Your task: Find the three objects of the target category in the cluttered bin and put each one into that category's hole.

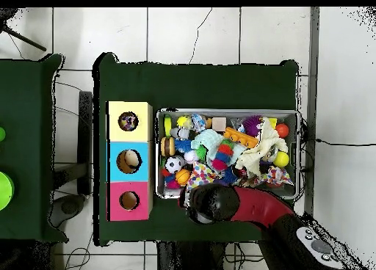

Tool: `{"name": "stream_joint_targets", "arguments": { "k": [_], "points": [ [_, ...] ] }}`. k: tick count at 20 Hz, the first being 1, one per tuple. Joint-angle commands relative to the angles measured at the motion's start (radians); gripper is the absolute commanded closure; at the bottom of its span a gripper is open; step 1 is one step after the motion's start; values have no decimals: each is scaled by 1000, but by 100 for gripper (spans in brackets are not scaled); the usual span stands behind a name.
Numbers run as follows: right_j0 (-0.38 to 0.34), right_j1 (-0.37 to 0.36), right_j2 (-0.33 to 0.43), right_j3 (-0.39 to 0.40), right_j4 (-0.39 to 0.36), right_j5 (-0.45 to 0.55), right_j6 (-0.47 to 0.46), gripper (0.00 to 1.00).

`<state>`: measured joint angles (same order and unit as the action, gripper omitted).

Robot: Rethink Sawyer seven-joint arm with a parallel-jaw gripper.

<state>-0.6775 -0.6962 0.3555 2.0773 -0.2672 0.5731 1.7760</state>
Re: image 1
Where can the colourful dotted cloth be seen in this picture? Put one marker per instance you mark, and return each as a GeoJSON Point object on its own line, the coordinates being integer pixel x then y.
{"type": "Point", "coordinates": [201, 174]}
{"type": "Point", "coordinates": [276, 176]}
{"type": "Point", "coordinates": [128, 121]}

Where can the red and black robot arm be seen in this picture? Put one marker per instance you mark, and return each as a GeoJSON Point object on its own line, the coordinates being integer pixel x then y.
{"type": "Point", "coordinates": [258, 205]}

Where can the wooden box with three holes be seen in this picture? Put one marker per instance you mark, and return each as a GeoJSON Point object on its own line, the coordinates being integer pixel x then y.
{"type": "Point", "coordinates": [141, 164]}

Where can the silver plastic toy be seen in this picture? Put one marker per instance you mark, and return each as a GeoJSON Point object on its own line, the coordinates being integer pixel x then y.
{"type": "Point", "coordinates": [180, 132]}

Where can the mint green waffle cloth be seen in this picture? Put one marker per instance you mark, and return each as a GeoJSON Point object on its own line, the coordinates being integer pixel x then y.
{"type": "Point", "coordinates": [207, 139]}

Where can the toy hamburger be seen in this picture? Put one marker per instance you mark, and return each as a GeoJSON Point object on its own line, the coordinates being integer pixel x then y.
{"type": "Point", "coordinates": [167, 146]}

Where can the small black white soccer ball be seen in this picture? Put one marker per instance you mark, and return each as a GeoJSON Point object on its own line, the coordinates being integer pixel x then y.
{"type": "Point", "coordinates": [173, 164]}

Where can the small orange basketball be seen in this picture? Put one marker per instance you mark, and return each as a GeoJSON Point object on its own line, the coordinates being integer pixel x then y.
{"type": "Point", "coordinates": [182, 177]}

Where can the orange plastic building block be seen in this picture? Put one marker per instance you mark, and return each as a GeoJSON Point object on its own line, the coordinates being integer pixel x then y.
{"type": "Point", "coordinates": [241, 138]}

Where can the dark green table cloth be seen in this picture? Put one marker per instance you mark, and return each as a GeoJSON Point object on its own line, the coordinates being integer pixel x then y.
{"type": "Point", "coordinates": [26, 105]}
{"type": "Point", "coordinates": [176, 82]}

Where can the purple spiky monster toy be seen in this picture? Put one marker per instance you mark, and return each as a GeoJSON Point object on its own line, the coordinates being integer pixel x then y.
{"type": "Point", "coordinates": [252, 125]}

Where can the cream waffle cloth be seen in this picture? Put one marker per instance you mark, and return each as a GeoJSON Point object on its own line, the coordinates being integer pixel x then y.
{"type": "Point", "coordinates": [264, 146]}

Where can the yellow ball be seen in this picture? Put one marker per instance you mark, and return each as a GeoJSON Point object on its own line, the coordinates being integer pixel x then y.
{"type": "Point", "coordinates": [281, 159]}

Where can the small orange ball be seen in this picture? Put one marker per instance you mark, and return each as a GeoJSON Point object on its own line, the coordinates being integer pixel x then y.
{"type": "Point", "coordinates": [282, 130]}

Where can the grey rounded base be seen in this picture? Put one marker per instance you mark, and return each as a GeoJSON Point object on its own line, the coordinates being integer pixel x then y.
{"type": "Point", "coordinates": [67, 207]}

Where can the small bright green object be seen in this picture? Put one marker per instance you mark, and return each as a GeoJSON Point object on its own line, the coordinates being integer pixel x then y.
{"type": "Point", "coordinates": [1, 134]}

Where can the bright green cup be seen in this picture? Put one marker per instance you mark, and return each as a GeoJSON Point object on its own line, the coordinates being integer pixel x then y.
{"type": "Point", "coordinates": [5, 190]}

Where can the black tripod leg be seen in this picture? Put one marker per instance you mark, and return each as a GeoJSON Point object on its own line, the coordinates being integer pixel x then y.
{"type": "Point", "coordinates": [26, 40]}

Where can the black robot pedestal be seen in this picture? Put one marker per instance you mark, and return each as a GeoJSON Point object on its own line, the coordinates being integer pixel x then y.
{"type": "Point", "coordinates": [191, 258]}

